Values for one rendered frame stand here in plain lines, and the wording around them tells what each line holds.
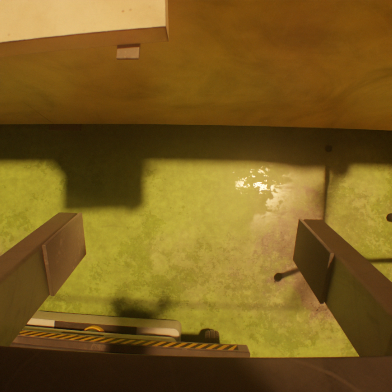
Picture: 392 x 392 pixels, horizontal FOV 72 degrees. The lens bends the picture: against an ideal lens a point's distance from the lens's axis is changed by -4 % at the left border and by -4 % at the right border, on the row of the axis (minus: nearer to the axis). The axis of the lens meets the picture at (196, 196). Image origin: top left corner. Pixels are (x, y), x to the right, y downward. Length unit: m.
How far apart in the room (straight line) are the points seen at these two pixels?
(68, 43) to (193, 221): 0.81
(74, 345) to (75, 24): 0.73
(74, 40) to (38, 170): 0.95
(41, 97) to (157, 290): 0.78
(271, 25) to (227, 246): 0.76
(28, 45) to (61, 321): 0.87
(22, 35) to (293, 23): 0.46
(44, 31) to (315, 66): 0.59
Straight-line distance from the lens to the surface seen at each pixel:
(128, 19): 0.40
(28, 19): 0.45
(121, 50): 0.41
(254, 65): 0.74
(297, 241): 0.17
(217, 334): 1.04
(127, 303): 1.16
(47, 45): 0.44
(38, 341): 0.91
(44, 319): 1.13
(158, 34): 0.39
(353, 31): 0.70
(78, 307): 1.23
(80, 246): 0.17
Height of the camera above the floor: 1.09
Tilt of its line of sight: 82 degrees down
